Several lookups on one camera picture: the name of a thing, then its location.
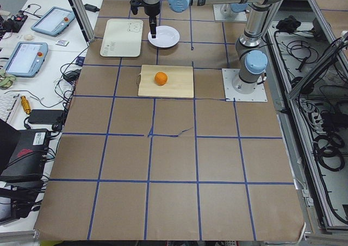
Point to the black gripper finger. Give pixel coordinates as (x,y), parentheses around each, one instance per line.
(151,25)
(154,27)

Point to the black power adapter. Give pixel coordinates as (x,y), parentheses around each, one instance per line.
(39,116)

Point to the orange fruit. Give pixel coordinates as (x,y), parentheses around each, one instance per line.
(161,78)

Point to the brown paper table cover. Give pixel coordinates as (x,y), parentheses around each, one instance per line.
(157,168)

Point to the aluminium frame post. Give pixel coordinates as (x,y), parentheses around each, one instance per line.
(82,19)

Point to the white keyboard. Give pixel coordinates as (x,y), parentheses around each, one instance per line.
(9,105)

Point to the white round plate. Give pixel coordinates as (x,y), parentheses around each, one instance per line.
(166,37)

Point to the lower blue teach pendant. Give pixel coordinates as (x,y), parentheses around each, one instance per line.
(26,59)

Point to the wooden cutting board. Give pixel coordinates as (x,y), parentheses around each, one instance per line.
(180,82)

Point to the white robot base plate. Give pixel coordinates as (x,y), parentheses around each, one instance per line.
(238,91)

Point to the cream rectangular tray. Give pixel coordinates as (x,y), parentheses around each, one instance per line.
(122,38)

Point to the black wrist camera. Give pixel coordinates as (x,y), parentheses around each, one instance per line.
(134,5)

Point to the blue teach pendant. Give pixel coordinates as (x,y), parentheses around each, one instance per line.
(26,59)
(54,21)

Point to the aluminium cable tray frame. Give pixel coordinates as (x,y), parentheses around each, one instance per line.
(309,46)

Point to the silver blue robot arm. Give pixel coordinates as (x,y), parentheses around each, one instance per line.
(261,14)

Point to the black electronics box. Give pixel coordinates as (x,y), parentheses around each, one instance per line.
(23,154)

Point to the gold cylindrical tool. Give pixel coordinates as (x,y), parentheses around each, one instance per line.
(25,105)

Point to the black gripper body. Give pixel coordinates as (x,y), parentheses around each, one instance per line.
(151,8)

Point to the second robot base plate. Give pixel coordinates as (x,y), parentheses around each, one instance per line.
(234,12)

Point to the upper blue teach pendant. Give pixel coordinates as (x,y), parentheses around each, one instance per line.
(54,21)

